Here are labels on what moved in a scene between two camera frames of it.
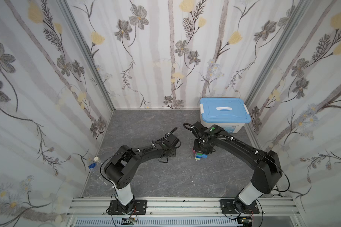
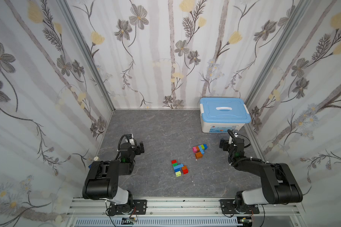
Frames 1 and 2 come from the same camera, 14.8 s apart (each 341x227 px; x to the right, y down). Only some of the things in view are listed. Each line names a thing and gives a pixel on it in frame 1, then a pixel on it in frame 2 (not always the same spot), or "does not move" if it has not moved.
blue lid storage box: [230, 114] does not move
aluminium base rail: [268, 206] does not move
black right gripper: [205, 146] to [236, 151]
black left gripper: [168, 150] to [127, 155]
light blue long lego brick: [203, 156] to [179, 166]
